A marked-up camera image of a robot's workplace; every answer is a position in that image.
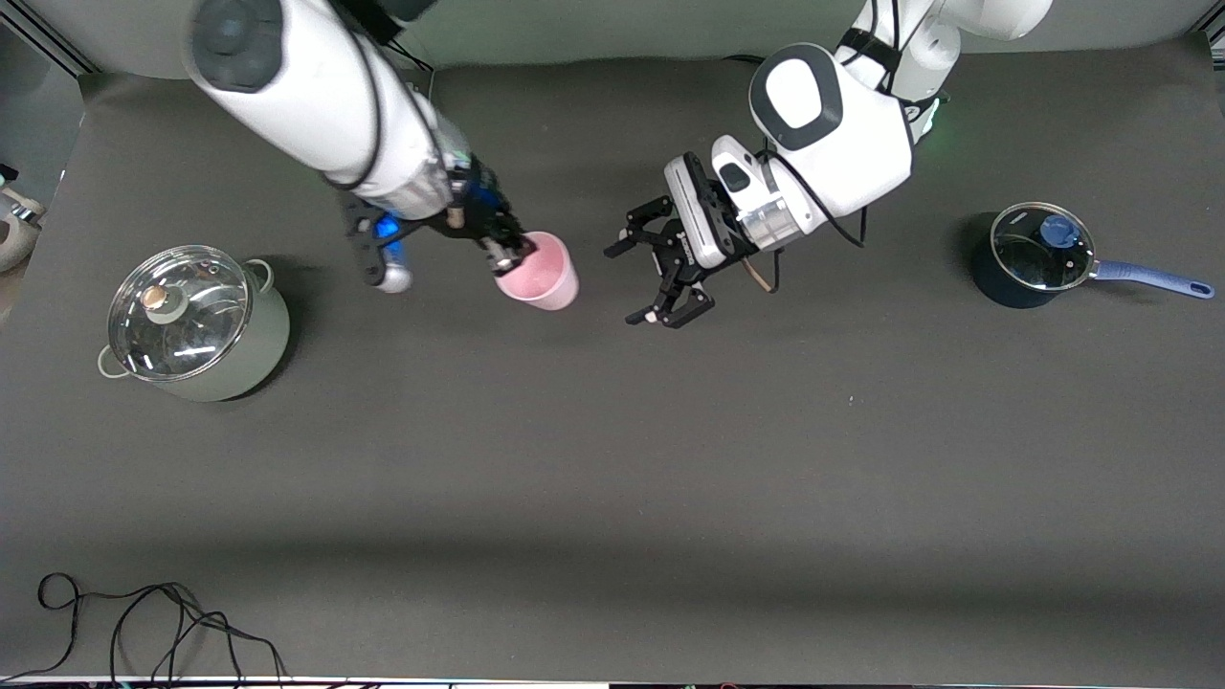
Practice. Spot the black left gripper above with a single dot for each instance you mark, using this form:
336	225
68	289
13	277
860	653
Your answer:
673	260

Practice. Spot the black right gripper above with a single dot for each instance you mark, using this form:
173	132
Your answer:
485	223

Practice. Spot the pink plastic cup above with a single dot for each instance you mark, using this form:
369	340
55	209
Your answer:
550	277

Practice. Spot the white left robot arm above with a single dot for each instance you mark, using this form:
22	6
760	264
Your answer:
842	134

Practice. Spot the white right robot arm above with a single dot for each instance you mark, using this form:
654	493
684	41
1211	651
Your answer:
316	96

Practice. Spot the dark grey table mat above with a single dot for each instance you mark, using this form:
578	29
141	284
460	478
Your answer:
612	431

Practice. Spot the sage green cooking pot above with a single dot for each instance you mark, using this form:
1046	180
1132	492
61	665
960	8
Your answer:
258	354

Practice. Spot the glass pot lid beige knob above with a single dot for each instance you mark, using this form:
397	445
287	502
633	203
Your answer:
206	325

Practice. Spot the dark blue saucepan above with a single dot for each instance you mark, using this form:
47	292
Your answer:
995	285

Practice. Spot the glass saucepan lid blue knob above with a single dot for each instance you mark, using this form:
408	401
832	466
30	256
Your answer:
1038	249

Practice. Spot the beige grey rounded object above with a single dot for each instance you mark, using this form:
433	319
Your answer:
19	234

